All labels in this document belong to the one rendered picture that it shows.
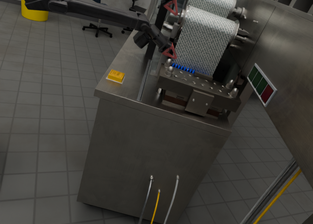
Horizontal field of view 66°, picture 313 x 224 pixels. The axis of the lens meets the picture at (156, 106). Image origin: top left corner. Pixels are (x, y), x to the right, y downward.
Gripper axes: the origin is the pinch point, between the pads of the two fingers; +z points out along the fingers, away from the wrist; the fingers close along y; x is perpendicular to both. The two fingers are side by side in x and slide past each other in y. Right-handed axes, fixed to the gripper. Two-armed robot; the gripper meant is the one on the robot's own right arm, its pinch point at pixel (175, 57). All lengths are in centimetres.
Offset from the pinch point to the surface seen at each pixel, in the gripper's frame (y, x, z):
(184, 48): 0.2, 6.5, -0.4
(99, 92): 26.0, -30.3, -15.9
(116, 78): 13.5, -25.1, -13.8
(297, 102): 57, 31, 18
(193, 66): 0.2, 4.0, 10.1
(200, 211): 1, -62, 105
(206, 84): 12.1, 5.6, 17.0
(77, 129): -49, -119, 8
